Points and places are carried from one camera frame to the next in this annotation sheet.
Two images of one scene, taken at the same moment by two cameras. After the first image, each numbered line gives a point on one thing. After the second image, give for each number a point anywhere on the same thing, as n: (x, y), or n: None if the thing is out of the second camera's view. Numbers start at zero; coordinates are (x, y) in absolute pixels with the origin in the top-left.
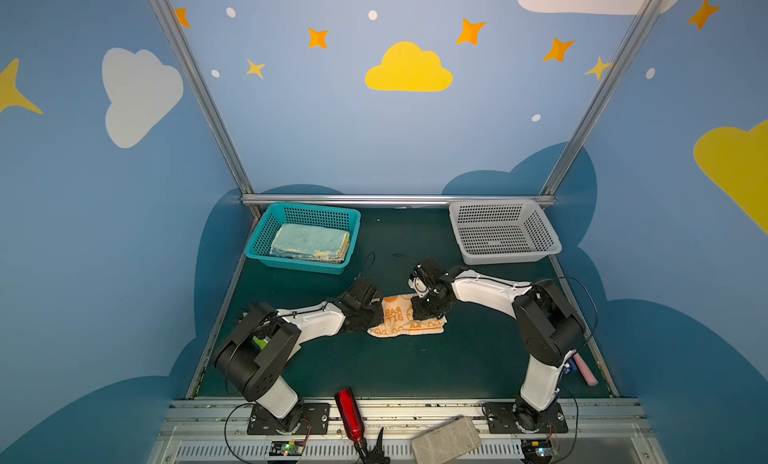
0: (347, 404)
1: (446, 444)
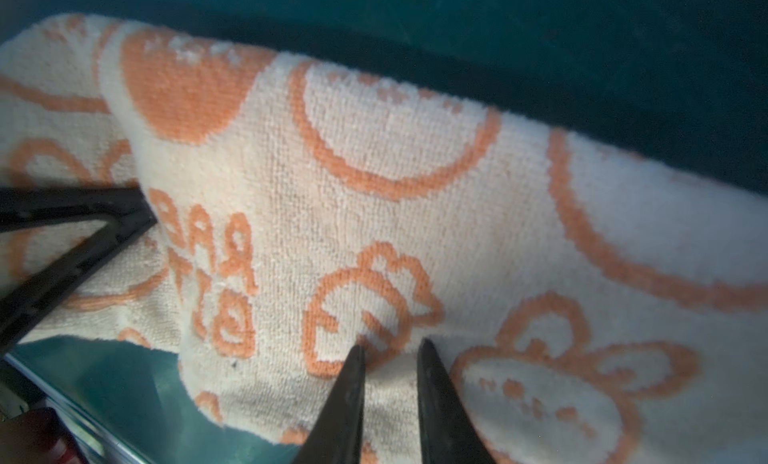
0: (37, 436)
1: None
